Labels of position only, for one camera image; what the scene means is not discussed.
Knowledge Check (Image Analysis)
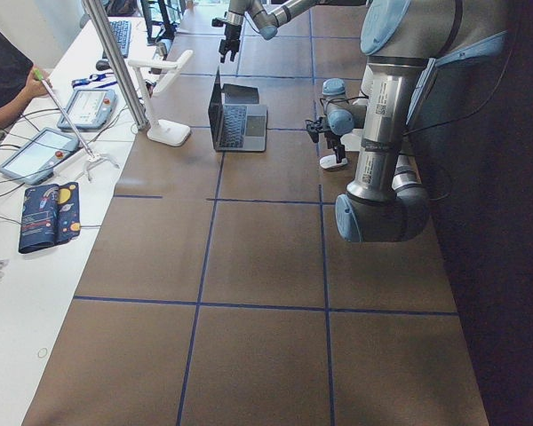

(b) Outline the seated person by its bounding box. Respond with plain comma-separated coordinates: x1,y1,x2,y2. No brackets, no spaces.
0,32,50,130

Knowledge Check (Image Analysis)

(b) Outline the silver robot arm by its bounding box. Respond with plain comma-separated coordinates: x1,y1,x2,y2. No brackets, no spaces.
335,1,509,242
211,0,368,63

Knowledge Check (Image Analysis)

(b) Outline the dark blue space pouch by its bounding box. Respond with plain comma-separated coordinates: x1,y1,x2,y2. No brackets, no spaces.
18,182,81,254

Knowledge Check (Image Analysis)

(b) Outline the blue lanyard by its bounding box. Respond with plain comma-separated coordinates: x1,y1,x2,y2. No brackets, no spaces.
70,72,118,89

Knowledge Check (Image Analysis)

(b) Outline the grey laptop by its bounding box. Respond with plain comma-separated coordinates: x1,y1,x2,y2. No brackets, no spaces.
208,68,267,152

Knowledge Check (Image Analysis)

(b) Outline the aluminium frame post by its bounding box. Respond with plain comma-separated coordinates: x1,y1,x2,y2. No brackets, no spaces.
82,0,148,130

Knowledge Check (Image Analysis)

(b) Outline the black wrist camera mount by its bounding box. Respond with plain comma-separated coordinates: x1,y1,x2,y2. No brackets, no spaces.
305,117,327,144

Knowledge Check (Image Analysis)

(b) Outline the near teach pendant tablet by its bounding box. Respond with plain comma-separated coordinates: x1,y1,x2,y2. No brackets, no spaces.
0,128,79,185

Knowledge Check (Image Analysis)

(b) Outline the black keyboard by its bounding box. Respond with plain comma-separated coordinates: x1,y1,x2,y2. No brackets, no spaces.
109,20,132,58

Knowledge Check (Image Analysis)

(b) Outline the white computer mouse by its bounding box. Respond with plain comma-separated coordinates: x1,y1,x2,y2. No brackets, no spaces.
319,154,348,170

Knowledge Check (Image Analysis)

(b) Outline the white desk lamp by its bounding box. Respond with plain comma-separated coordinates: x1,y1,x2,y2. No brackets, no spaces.
126,50,194,147

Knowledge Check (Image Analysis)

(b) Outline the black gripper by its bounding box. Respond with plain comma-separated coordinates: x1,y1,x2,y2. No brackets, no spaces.
323,130,346,162
219,23,242,63

